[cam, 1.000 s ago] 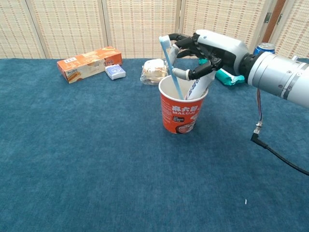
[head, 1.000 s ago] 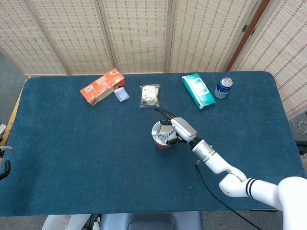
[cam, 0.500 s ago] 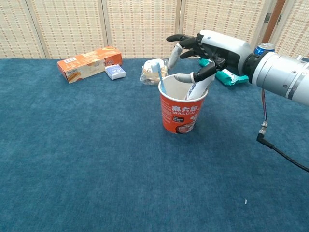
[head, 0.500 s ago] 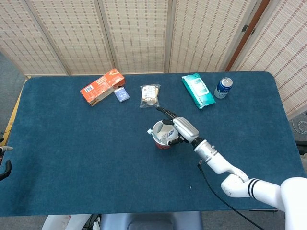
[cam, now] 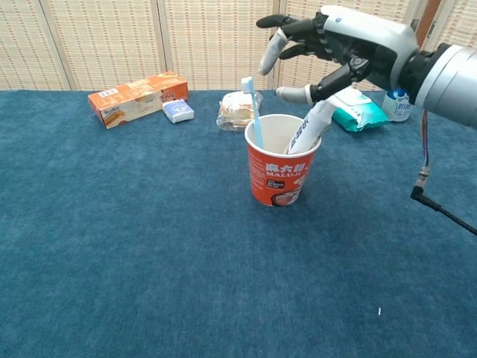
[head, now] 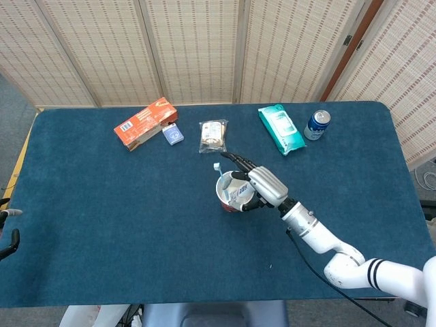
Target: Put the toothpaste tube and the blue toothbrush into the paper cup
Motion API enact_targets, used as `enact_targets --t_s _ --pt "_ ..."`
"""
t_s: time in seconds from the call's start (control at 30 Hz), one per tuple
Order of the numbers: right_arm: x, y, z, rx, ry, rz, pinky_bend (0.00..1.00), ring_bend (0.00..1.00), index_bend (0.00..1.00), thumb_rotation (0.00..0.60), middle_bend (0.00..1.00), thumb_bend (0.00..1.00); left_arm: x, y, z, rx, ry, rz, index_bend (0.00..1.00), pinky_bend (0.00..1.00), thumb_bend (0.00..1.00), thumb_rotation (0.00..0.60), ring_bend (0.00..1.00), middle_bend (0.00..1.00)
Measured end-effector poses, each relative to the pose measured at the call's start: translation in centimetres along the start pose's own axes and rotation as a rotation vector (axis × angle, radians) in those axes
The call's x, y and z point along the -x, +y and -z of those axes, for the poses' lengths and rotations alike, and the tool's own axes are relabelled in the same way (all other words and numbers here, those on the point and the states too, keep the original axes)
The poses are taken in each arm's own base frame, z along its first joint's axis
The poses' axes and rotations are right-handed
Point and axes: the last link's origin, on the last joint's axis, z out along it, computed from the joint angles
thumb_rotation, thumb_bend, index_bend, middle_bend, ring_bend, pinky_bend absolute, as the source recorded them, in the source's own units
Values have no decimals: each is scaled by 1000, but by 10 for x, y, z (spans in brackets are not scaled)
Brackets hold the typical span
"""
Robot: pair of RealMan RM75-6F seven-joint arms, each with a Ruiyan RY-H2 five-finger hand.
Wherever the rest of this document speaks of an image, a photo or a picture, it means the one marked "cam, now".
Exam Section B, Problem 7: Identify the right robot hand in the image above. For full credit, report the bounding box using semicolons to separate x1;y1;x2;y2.
256;5;419;105

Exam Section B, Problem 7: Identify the white toothpaste tube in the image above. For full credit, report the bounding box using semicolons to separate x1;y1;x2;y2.
285;98;333;155

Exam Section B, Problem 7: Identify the light blue toothbrush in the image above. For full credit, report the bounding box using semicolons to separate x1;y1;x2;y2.
240;76;265;148

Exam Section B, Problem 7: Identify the blue white drink can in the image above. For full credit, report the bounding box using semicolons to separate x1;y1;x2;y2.
383;89;413;123

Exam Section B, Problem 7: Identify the green wet wipes pack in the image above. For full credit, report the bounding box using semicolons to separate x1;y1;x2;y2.
329;87;390;134

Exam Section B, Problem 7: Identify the woven bamboo folding screen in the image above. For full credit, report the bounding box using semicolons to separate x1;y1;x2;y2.
0;0;411;92
432;0;477;51

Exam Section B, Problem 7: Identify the bread in clear bag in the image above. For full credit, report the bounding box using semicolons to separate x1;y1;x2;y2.
215;89;264;133

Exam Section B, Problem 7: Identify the red paper cup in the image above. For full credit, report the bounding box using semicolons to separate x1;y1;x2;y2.
244;113;323;208

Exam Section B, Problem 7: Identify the small blue tissue pack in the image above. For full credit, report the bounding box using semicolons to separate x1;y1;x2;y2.
161;98;196;125

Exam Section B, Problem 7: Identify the orange biscuit box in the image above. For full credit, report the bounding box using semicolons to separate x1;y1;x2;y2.
87;71;190;130

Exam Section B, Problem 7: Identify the blue table cloth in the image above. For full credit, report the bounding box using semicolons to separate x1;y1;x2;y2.
0;88;477;358

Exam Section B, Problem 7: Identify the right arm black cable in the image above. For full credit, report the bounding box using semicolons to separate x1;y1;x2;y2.
409;110;477;236

